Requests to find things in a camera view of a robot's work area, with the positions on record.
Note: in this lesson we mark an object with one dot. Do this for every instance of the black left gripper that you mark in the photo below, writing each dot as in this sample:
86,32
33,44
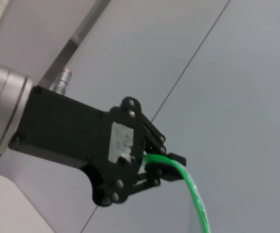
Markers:
76,136

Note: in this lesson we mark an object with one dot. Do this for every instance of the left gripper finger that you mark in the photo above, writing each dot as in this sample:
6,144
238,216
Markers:
164,173
156,138

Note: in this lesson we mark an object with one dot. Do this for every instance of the translucent document bag green zipper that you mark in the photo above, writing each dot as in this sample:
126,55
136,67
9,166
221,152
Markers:
190,187

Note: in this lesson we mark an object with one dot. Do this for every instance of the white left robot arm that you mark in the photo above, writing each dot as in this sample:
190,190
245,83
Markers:
6,104

